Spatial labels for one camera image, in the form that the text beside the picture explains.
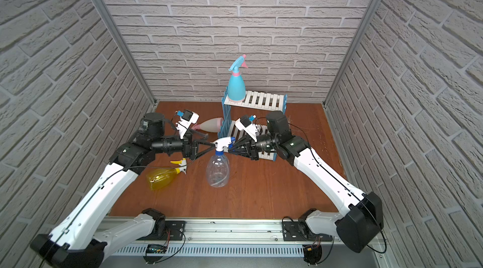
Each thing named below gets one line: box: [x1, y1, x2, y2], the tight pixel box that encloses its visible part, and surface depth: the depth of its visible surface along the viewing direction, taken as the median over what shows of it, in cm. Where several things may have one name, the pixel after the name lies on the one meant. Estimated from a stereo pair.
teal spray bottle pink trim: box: [227, 54, 249, 103], surface depth 77 cm
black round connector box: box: [303, 244, 322, 265], surface depth 71 cm
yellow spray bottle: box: [146, 157, 188, 192], surface depth 88 cm
